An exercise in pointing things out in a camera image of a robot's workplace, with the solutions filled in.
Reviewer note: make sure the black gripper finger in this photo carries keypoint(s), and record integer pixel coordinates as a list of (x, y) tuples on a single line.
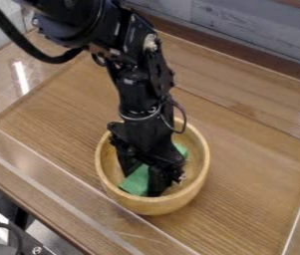
[(163, 177), (127, 153)]

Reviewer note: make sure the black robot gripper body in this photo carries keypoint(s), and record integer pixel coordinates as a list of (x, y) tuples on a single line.
[(148, 131)]

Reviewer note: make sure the clear acrylic tray wall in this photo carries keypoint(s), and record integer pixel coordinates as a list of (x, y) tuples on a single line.
[(75, 209)]

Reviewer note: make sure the brown wooden bowl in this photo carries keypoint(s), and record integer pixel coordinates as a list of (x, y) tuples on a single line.
[(182, 193)]

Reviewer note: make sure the green rectangular block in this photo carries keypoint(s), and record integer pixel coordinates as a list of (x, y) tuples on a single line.
[(136, 183)]

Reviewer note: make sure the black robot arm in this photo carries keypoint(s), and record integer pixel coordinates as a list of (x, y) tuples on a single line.
[(125, 45)]

